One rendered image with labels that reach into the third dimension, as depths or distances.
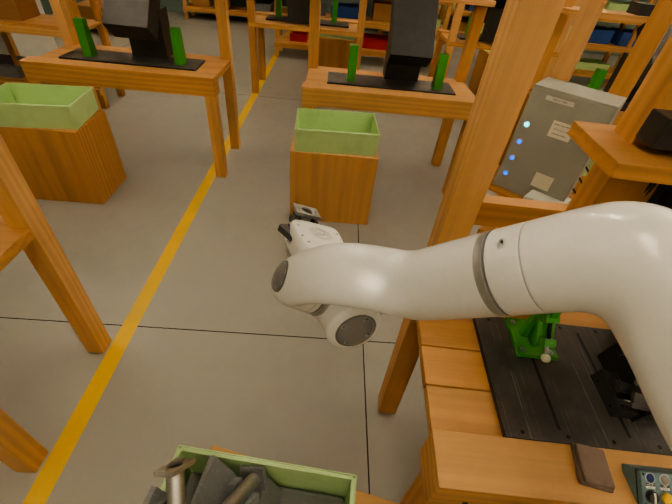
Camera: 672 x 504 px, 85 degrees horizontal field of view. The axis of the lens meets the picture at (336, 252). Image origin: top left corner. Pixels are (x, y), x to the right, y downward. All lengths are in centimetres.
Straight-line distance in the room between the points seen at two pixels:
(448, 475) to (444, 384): 26
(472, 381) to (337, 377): 107
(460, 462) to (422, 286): 75
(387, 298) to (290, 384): 174
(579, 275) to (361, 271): 22
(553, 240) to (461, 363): 96
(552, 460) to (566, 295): 90
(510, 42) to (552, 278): 70
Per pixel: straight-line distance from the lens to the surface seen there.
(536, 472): 119
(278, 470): 99
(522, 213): 132
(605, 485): 124
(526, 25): 99
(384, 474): 201
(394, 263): 45
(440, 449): 111
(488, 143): 105
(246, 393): 214
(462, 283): 39
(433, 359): 126
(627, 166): 107
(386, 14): 763
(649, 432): 144
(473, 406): 122
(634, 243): 34
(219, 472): 94
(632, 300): 35
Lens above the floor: 188
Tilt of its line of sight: 41 degrees down
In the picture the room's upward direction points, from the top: 6 degrees clockwise
